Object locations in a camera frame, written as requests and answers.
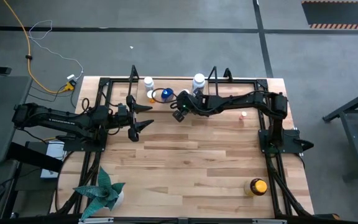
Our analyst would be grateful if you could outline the large white bottle maroon label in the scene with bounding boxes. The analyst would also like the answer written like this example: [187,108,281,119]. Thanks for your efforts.
[192,73,206,94]

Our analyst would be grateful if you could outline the black looped cable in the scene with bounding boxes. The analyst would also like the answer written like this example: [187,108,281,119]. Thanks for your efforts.
[151,87,176,105]

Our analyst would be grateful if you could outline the brown bottle yellow cap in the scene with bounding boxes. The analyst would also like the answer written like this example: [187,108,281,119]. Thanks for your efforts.
[243,177,269,197]

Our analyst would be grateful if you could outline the potted plant teal leaves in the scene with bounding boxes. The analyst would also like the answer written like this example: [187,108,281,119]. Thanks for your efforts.
[73,167,126,220]

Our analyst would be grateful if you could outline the black metal table frame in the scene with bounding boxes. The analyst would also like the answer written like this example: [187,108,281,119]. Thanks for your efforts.
[321,83,358,183]

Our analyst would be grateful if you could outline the Tums bottle blue cap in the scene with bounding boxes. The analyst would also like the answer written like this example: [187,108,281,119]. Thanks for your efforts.
[161,88,175,103]

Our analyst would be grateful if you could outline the yellow power cable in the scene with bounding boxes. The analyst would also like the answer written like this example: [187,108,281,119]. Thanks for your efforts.
[2,0,74,95]

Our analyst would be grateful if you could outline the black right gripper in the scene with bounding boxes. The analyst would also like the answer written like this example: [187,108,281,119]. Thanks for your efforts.
[170,93,204,116]

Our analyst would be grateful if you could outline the white control box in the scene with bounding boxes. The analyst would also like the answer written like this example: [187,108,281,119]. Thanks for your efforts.
[40,140,67,179]

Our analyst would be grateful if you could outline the black aluminium rig frame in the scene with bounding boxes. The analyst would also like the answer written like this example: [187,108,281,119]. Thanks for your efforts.
[50,64,341,224]

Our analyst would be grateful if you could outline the white cable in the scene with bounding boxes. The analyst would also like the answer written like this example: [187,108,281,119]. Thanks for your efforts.
[28,19,85,80]

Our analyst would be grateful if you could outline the black mat hazard-striped edge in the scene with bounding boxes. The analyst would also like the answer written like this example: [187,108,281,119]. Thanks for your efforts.
[301,0,358,30]

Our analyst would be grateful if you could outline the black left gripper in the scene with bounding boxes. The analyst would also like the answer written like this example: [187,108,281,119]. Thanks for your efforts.
[112,95,155,142]

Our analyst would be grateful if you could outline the small white bottle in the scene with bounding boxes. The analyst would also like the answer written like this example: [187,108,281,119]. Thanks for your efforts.
[144,76,155,92]

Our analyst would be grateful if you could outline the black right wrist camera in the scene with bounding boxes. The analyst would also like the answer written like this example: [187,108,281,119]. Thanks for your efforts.
[172,110,186,123]

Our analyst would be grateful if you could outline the grey desk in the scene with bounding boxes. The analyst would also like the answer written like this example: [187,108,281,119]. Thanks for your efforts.
[0,65,32,164]

